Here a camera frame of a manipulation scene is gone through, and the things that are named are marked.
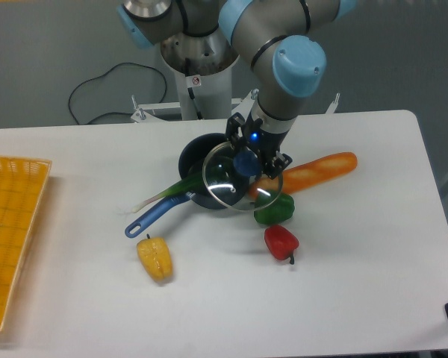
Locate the orange baguette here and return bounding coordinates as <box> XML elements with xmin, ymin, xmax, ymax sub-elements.
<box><xmin>248</xmin><ymin>151</ymin><xmax>358</xmax><ymax>199</ymax></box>

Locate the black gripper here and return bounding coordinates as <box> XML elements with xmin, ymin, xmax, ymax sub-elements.
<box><xmin>225</xmin><ymin>113</ymin><xmax>293</xmax><ymax>179</ymax></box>

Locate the yellow bell pepper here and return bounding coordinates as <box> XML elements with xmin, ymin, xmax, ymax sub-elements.
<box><xmin>136</xmin><ymin>235</ymin><xmax>173</xmax><ymax>282</ymax></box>

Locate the green bell pepper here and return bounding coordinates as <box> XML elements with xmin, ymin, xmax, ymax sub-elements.
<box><xmin>254</xmin><ymin>190</ymin><xmax>295</xmax><ymax>226</ymax></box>

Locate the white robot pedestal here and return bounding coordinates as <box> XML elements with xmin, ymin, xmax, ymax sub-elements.
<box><xmin>161</xmin><ymin>28</ymin><xmax>239</xmax><ymax>120</ymax></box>

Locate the yellow woven basket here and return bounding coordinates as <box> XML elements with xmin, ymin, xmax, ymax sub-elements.
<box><xmin>0</xmin><ymin>156</ymin><xmax>52</xmax><ymax>332</ymax></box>

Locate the glass pot lid blue knob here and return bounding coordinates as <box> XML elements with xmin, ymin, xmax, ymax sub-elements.
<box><xmin>202</xmin><ymin>142</ymin><xmax>283</xmax><ymax>212</ymax></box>

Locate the dark blue saucepan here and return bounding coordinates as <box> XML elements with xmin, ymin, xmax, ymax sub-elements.
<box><xmin>124</xmin><ymin>133</ymin><xmax>255</xmax><ymax>239</ymax></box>

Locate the red bell pepper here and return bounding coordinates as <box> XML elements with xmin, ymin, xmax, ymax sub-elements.
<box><xmin>264</xmin><ymin>225</ymin><xmax>299</xmax><ymax>265</ymax></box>

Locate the black cable on floor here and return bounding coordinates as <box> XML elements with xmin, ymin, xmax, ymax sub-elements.
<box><xmin>67</xmin><ymin>61</ymin><xmax>168</xmax><ymax>125</ymax></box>

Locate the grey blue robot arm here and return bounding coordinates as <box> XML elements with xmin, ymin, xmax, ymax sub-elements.
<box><xmin>217</xmin><ymin>1</ymin><xmax>356</xmax><ymax>178</ymax></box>

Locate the green onion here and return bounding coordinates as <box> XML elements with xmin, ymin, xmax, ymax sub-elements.
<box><xmin>115</xmin><ymin>159</ymin><xmax>225</xmax><ymax>216</ymax></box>

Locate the white metal base frame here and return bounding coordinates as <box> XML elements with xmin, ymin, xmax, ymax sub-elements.
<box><xmin>129</xmin><ymin>87</ymin><xmax>341</xmax><ymax>123</ymax></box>

